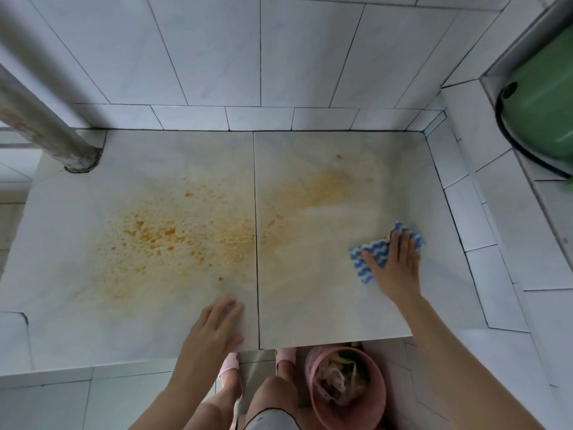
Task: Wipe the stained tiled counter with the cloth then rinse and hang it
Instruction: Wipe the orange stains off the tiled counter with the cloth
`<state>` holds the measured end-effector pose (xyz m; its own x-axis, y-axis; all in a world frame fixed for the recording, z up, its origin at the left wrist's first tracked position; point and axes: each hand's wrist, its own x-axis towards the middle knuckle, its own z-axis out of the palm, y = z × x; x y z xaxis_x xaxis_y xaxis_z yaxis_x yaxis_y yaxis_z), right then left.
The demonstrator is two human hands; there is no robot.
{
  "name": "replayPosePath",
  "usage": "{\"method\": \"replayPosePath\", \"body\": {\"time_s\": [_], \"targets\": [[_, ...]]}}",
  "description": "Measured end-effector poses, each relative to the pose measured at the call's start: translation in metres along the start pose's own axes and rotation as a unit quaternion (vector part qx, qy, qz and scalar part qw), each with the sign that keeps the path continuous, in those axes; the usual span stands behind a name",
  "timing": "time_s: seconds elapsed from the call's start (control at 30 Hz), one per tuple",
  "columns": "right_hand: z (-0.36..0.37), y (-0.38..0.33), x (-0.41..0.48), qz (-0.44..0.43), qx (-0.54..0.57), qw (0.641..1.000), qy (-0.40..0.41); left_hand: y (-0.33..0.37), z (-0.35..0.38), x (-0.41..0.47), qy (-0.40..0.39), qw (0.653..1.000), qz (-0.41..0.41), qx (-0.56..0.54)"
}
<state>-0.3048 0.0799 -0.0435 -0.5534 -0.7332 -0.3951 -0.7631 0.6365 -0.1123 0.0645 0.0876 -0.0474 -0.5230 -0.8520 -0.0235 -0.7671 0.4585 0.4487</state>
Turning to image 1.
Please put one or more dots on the person's left hand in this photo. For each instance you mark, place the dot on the person's left hand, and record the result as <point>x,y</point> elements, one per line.
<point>212,335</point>

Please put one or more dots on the person's right hand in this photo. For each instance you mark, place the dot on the person's right hand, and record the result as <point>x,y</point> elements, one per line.
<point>400,273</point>

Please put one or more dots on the blue white wavy cloth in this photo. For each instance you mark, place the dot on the blue white wavy cloth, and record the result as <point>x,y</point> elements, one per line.
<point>365,264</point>

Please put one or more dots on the person's right forearm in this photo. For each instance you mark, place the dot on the person's right forearm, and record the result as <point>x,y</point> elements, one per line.
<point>465,367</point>

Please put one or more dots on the person's left pink slipper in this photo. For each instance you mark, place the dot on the person's left pink slipper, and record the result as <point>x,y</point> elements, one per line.
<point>230,364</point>

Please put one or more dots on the person's pink slipper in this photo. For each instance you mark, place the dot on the person's pink slipper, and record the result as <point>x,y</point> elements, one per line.
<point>230,364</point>
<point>285,360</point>

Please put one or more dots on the person's left leg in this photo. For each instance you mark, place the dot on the person's left leg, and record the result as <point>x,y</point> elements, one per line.
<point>219,409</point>

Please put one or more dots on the person's leg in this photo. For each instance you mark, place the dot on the person's leg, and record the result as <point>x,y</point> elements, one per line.
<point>219,409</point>
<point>273,396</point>

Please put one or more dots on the person's right pink slipper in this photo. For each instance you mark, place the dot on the person's right pink slipper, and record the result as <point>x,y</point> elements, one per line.
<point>285,360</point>

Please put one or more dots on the person's right leg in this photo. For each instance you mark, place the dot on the person's right leg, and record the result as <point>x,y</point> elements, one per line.
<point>273,396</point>

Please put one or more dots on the grey shorts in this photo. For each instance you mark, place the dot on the grey shorts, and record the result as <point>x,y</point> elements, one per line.
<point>273,420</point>

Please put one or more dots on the pink trash bin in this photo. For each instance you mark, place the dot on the pink trash bin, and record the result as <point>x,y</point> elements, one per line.
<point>358,412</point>

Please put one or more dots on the green enamel pot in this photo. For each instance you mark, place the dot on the green enamel pot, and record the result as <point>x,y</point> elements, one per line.
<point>544,98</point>

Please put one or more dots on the rusty grey metal pipe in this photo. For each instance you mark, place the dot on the rusty grey metal pipe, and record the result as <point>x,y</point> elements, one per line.
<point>40,116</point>

